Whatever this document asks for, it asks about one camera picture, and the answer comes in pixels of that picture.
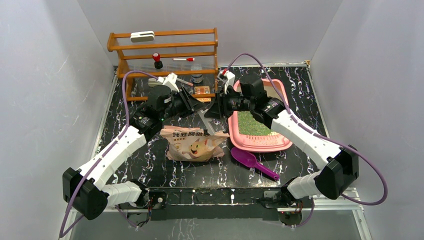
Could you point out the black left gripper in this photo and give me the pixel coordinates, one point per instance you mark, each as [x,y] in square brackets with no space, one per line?
[185,102]

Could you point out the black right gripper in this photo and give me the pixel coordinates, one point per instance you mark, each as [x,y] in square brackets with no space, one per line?
[217,109]

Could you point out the grey bag sealing clip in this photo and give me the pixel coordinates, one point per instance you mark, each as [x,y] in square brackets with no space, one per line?
[207,122]

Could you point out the pink cat litter box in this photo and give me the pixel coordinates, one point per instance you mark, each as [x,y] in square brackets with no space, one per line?
[249,135]

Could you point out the cat litter bag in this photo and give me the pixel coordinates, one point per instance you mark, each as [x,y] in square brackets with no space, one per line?
[192,144]

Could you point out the orange wooden shelf rack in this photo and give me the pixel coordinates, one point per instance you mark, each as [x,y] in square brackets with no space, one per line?
[136,57]

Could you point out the purple litter scoop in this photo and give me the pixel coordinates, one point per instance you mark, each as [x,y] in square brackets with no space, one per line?
[249,160]

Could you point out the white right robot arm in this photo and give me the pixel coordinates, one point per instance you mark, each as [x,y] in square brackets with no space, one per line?
[338,166]

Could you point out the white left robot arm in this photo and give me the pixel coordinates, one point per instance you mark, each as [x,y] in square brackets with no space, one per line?
[86,188]

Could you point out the orange snack packet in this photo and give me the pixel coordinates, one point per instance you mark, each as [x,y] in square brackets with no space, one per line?
[202,90]

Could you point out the white pen on shelf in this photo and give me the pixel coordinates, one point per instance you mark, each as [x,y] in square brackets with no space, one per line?
[185,82]

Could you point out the small glass jar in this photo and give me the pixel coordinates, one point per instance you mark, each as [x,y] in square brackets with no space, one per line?
[196,78]

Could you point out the red white marker pen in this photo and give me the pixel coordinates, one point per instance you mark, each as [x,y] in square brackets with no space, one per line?
[187,59]

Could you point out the grey stapler lower shelf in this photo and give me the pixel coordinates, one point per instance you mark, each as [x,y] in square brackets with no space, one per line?
[152,82]

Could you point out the red black stamp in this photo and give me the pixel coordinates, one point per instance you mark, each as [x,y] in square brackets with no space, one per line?
[158,64]

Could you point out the white stapler on top shelf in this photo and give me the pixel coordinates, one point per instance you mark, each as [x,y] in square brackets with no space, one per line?
[142,36]

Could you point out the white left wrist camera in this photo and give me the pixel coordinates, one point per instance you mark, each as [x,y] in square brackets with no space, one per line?
[169,81]

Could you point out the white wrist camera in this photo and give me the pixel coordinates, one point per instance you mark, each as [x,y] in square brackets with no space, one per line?
[169,81]
[228,79]

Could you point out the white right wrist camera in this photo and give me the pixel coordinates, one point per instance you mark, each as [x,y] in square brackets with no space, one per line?
[228,79]

